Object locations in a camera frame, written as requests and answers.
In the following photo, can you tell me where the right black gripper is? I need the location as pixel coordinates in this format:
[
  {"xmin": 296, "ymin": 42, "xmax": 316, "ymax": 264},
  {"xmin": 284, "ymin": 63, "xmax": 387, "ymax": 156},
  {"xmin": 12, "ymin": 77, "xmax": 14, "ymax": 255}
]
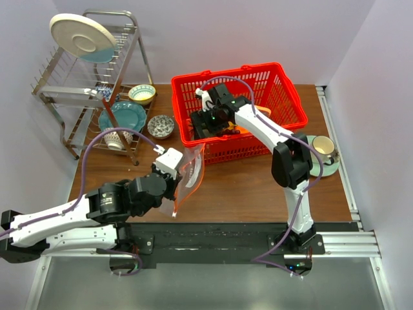
[{"xmin": 190, "ymin": 106, "xmax": 229, "ymax": 142}]

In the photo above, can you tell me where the clear zip top bag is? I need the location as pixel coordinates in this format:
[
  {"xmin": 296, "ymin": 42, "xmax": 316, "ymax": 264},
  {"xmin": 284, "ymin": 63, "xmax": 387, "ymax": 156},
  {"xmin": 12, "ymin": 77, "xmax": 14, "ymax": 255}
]
[{"xmin": 160, "ymin": 143, "xmax": 205, "ymax": 218}]

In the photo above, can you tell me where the red plastic shopping basket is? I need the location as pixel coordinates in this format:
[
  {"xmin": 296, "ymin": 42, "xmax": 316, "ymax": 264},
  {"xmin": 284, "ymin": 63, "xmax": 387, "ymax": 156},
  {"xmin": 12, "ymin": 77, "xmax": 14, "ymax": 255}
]
[{"xmin": 171, "ymin": 63, "xmax": 308, "ymax": 164}]

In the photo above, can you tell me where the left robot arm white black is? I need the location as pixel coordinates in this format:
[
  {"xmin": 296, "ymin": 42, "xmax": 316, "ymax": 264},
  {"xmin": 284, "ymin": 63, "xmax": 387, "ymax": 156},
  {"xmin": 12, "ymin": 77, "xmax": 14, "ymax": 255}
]
[{"xmin": 1, "ymin": 166, "xmax": 182, "ymax": 264}]

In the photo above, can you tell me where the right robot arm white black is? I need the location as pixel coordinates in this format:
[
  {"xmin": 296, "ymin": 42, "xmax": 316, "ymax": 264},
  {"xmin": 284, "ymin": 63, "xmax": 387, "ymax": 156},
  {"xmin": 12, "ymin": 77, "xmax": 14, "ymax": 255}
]
[{"xmin": 190, "ymin": 83, "xmax": 316, "ymax": 254}]

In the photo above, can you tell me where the purple grape bunch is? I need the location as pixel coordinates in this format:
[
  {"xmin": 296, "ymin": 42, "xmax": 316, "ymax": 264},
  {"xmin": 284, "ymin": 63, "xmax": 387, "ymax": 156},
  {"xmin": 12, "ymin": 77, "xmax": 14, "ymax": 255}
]
[{"xmin": 216, "ymin": 126, "xmax": 241, "ymax": 137}]

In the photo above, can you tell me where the orange fruit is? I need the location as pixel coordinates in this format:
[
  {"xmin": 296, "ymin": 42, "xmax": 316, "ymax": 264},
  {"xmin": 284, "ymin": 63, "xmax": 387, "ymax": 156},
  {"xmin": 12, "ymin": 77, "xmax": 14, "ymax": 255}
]
[{"xmin": 239, "ymin": 127, "xmax": 250, "ymax": 134}]

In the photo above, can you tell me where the black white patterned bowl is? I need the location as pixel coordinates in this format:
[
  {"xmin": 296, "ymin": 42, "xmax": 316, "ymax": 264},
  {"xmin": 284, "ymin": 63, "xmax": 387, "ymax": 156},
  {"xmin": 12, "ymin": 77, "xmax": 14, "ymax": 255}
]
[{"xmin": 147, "ymin": 115, "xmax": 175, "ymax": 140}]

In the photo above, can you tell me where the patterned bowl in rack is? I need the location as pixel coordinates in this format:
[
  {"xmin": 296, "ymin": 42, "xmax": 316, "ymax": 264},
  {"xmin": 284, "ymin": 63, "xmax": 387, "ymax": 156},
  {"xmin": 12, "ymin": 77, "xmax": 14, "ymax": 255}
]
[{"xmin": 103, "ymin": 131, "xmax": 133, "ymax": 150}]

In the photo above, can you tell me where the yellow rimmed teal bowl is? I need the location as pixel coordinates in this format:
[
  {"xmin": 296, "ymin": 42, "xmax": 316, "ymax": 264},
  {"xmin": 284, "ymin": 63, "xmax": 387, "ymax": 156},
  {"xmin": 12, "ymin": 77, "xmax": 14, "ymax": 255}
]
[{"xmin": 128, "ymin": 85, "xmax": 156, "ymax": 105}]

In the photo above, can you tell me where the teal scalloped plate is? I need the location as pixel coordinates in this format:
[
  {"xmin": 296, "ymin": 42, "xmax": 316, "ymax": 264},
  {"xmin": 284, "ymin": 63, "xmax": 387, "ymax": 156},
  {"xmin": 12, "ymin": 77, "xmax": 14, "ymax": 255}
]
[{"xmin": 98, "ymin": 101, "xmax": 146, "ymax": 132}]

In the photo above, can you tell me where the metal dish rack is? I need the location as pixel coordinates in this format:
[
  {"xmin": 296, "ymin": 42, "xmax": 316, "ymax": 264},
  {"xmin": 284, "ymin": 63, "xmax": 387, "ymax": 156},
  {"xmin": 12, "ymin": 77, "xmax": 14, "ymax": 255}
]
[{"xmin": 32, "ymin": 9, "xmax": 153, "ymax": 160}]

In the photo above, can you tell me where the blue patterned dish in rack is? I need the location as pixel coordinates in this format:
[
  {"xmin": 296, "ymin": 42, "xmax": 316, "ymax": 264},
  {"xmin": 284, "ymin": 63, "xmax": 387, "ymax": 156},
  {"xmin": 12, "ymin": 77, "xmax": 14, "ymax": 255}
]
[{"xmin": 95, "ymin": 83, "xmax": 114, "ymax": 103}]

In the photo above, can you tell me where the mint green saucer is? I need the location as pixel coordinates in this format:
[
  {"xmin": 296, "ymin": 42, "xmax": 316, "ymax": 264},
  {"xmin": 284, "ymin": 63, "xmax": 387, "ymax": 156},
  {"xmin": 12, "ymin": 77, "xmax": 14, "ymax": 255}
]
[{"xmin": 307, "ymin": 135, "xmax": 340, "ymax": 177}]

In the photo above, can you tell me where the cream enamel mug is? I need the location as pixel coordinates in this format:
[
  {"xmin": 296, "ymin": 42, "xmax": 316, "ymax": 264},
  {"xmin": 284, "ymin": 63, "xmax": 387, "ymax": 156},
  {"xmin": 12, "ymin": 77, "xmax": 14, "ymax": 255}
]
[{"xmin": 311, "ymin": 136, "xmax": 339, "ymax": 166}]

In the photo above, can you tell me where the large white blue plate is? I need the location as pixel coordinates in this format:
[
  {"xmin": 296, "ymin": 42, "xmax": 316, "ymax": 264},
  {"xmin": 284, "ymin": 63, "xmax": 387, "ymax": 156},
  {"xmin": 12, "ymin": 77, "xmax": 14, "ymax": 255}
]
[{"xmin": 49, "ymin": 14, "xmax": 117, "ymax": 64}]

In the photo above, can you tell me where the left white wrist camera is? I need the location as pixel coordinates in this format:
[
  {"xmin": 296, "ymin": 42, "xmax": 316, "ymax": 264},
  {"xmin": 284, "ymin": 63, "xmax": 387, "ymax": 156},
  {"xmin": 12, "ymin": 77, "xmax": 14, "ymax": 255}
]
[{"xmin": 155, "ymin": 148, "xmax": 183, "ymax": 180}]

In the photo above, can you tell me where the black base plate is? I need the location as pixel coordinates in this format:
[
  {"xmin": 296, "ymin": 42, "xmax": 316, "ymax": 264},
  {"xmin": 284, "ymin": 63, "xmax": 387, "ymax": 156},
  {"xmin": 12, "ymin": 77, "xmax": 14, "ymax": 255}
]
[{"xmin": 96, "ymin": 221, "xmax": 325, "ymax": 271}]

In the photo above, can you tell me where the aluminium frame rail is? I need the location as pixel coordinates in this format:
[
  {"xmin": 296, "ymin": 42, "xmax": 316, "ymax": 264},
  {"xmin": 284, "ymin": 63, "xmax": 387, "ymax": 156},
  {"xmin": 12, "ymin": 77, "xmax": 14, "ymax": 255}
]
[{"xmin": 315, "ymin": 85, "xmax": 396, "ymax": 310}]

